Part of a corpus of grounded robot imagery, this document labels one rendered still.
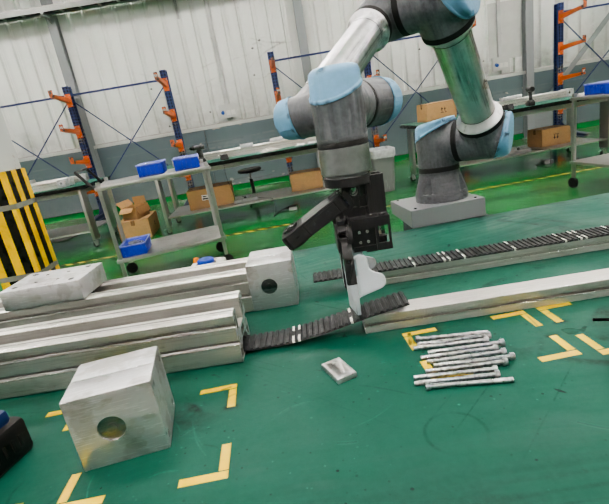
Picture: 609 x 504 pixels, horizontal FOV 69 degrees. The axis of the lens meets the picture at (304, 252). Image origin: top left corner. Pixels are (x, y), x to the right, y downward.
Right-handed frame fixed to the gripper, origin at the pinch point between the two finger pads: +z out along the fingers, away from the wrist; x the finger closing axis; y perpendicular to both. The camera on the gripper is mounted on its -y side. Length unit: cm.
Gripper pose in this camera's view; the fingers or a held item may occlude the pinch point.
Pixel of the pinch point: (350, 298)
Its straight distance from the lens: 73.0
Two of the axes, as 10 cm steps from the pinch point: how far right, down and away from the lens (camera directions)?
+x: -0.1, -2.9, 9.6
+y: 9.9, -1.6, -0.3
